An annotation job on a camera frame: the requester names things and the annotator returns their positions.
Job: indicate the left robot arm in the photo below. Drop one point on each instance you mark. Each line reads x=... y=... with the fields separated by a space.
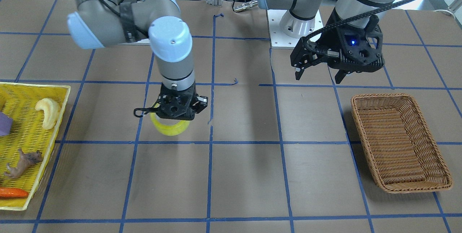
x=345 y=11

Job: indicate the brown wicker basket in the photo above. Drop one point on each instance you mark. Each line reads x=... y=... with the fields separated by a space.
x=399 y=148

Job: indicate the yellow toy banana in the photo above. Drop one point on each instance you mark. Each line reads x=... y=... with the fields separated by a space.
x=51 y=110

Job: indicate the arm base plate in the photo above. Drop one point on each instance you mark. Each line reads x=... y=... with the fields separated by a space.
x=285 y=30

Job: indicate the orange toy carrot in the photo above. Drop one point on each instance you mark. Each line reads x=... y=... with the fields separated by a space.
x=12 y=193

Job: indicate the yellow plastic basket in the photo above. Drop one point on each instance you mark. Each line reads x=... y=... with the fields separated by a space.
x=28 y=134

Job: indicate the brown toy animal figure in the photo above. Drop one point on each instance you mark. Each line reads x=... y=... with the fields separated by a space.
x=26 y=160

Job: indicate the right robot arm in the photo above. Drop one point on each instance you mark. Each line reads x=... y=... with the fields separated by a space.
x=103 y=23

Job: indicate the yellow tape roll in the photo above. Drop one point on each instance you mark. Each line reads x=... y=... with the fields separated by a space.
x=169 y=127

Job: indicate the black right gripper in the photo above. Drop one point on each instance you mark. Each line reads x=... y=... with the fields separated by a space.
x=200 y=103

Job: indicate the purple foam block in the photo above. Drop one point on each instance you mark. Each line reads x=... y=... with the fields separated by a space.
x=6 y=124

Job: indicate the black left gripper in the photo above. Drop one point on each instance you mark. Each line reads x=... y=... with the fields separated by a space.
x=331 y=36

